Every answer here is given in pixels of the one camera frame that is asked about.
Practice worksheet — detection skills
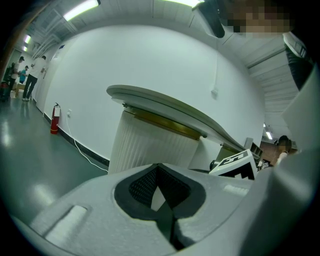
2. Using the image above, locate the black chest strap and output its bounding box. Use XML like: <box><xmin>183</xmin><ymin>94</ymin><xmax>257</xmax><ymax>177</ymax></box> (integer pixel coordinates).
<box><xmin>282</xmin><ymin>32</ymin><xmax>315</xmax><ymax>92</ymax></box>

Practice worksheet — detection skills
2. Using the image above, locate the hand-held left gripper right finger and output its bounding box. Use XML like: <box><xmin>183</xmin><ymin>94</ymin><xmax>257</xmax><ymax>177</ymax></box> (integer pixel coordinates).
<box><xmin>157</xmin><ymin>162</ymin><xmax>254</xmax><ymax>254</ymax></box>

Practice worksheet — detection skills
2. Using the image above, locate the person's head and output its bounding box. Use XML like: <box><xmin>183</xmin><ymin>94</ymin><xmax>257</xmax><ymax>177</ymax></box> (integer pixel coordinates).
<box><xmin>226</xmin><ymin>0</ymin><xmax>296</xmax><ymax>38</ymax></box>

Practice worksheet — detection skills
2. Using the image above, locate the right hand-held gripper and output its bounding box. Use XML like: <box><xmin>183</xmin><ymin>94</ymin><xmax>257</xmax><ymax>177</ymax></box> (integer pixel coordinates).
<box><xmin>208</xmin><ymin>148</ymin><xmax>256</xmax><ymax>181</ymax></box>

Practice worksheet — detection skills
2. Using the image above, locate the black head strap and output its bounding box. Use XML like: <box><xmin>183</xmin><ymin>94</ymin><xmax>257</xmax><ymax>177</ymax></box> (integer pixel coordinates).
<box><xmin>197</xmin><ymin>0</ymin><xmax>226</xmax><ymax>39</ymax></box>

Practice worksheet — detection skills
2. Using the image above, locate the white power cable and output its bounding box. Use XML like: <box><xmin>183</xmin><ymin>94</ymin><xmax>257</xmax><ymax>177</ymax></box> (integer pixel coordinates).
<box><xmin>65</xmin><ymin>112</ymin><xmax>109</xmax><ymax>173</ymax></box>

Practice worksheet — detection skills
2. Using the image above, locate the red fire extinguisher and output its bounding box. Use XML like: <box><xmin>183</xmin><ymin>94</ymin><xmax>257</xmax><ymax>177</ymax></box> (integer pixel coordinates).
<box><xmin>50</xmin><ymin>101</ymin><xmax>62</xmax><ymax>135</ymax></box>

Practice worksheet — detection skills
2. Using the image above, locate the long ceiling light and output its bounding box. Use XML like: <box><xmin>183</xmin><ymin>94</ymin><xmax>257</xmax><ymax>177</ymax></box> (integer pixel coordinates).
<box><xmin>62</xmin><ymin>0</ymin><xmax>101</xmax><ymax>22</ymax></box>

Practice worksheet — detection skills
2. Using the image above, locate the grey shelf unit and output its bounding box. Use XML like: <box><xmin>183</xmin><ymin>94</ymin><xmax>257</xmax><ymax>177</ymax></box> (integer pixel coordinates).
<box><xmin>244</xmin><ymin>136</ymin><xmax>264</xmax><ymax>159</ymax></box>

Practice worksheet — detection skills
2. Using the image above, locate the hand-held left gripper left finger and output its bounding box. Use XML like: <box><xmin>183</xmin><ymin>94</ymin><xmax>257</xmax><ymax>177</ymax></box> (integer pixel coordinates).
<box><xmin>11</xmin><ymin>162</ymin><xmax>180</xmax><ymax>256</ymax></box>

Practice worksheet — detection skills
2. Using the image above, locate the red suitcase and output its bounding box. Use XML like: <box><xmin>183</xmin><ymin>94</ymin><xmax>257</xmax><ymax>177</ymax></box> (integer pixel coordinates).
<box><xmin>0</xmin><ymin>80</ymin><xmax>11</xmax><ymax>103</ymax></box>

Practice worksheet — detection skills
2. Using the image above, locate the cardboard box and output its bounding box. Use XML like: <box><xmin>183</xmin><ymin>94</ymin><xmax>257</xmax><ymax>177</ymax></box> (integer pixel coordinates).
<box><xmin>10</xmin><ymin>83</ymin><xmax>26</xmax><ymax>99</ymax></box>

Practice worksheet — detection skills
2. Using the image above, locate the white round pedestal table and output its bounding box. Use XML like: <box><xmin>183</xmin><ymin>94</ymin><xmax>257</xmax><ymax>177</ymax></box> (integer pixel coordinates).
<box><xmin>106</xmin><ymin>84</ymin><xmax>251</xmax><ymax>176</ymax></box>

